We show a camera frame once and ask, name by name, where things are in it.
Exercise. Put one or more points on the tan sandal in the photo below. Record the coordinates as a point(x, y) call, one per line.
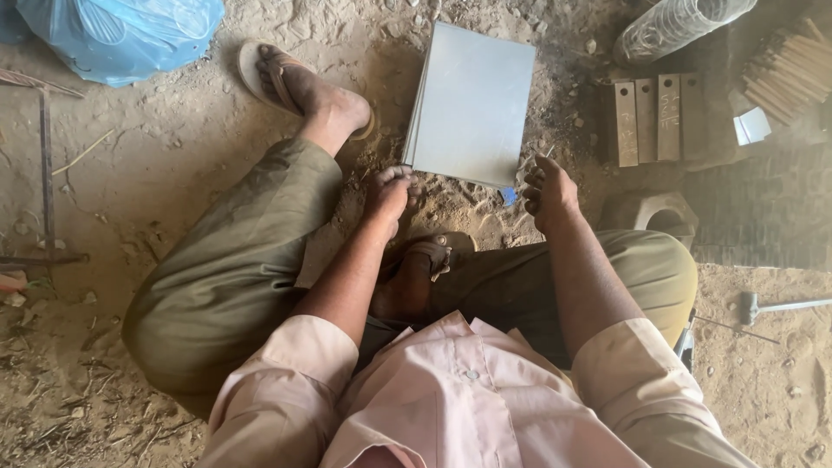
point(448, 244)
point(257, 78)

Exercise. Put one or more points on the blue plastic bag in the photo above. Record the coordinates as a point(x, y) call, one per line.
point(123, 36)

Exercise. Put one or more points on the person's right foot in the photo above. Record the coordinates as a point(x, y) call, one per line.
point(409, 289)

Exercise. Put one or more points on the person's right hand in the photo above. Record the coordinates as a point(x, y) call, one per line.
point(556, 195)

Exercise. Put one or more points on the metal seat frame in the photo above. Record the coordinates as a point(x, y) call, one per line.
point(685, 344)

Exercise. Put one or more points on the grey block with round hole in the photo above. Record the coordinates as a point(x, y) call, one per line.
point(643, 214)

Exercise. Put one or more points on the stack of grey metal sheets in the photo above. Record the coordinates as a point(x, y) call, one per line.
point(471, 104)

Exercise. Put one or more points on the olive green trousers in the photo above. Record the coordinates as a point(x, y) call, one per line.
point(227, 273)

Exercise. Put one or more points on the pink shirt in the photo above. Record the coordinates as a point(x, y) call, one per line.
point(468, 403)

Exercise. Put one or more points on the small blue scrap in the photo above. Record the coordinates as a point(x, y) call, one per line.
point(508, 195)

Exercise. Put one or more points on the rusty metal bar block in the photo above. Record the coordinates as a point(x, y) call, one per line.
point(668, 117)
point(690, 116)
point(647, 120)
point(626, 123)

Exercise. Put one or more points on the person's foot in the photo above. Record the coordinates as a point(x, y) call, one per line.
point(409, 289)
point(322, 101)

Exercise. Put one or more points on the person's left foot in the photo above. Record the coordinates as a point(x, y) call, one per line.
point(322, 101)

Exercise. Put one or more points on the white paper piece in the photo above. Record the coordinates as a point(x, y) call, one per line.
point(752, 125)

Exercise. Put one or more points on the bundle of flat metal strips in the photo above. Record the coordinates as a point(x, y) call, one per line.
point(790, 75)

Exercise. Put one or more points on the person's left hand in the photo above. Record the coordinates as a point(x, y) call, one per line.
point(385, 207)

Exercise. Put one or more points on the rusty metal frame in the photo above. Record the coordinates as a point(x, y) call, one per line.
point(45, 182)

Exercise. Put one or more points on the thin metal rod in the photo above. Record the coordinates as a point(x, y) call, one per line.
point(734, 329)

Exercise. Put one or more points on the dark woven mat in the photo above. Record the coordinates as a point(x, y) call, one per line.
point(760, 208)

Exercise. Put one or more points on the person's left fingers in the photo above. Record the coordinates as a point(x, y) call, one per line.
point(395, 183)

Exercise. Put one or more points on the steel hammer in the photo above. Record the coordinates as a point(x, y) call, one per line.
point(751, 307)

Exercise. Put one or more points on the person's right fingers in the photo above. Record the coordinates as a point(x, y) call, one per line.
point(533, 190)

